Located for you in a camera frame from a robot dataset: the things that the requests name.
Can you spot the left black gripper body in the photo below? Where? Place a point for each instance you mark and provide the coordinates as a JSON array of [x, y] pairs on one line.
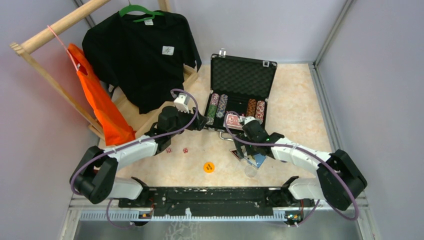
[[199, 122]]

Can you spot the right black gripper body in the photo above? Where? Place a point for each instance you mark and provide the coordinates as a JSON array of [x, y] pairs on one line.
[[241, 147]]

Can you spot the blue playing card box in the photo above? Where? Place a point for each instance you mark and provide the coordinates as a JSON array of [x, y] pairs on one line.
[[256, 160]]

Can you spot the black aluminium poker case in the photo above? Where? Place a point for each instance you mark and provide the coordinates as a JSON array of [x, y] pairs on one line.
[[241, 79]]

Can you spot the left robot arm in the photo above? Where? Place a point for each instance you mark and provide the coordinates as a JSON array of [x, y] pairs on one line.
[[95, 177]]

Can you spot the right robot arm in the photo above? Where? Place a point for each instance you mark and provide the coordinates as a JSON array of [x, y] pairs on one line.
[[337, 180]]

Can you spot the red playing card deck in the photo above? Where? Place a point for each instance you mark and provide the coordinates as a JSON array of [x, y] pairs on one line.
[[234, 122]]

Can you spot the orange black chip stack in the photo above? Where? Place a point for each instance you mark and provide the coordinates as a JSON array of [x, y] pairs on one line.
[[251, 108]]

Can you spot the red white chip stack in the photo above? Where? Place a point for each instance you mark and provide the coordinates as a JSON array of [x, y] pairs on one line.
[[260, 111]]

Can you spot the red black triangle marker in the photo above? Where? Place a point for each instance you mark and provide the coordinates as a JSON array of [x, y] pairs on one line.
[[234, 154]]

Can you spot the clear round button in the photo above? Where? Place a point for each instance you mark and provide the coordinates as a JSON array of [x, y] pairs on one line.
[[250, 171]]

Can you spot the purple blue chip stack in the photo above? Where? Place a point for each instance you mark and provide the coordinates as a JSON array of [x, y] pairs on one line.
[[221, 107]]

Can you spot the green grey chip stack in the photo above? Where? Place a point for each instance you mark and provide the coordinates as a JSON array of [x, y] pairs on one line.
[[212, 108]]

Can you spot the orange round dealer button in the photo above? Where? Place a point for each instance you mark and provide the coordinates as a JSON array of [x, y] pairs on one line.
[[209, 167]]

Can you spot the black t-shirt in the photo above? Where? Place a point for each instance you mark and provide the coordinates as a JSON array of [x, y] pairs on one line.
[[143, 55]]

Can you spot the green clothes hanger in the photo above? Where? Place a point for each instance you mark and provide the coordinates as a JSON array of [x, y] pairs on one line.
[[138, 8]]

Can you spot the wooden clothes rack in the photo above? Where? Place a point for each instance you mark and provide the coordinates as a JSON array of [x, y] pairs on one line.
[[46, 96]]

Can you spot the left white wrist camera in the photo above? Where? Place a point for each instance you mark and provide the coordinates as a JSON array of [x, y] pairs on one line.
[[181, 103]]

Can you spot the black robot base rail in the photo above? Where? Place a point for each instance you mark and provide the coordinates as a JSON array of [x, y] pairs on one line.
[[214, 201]]

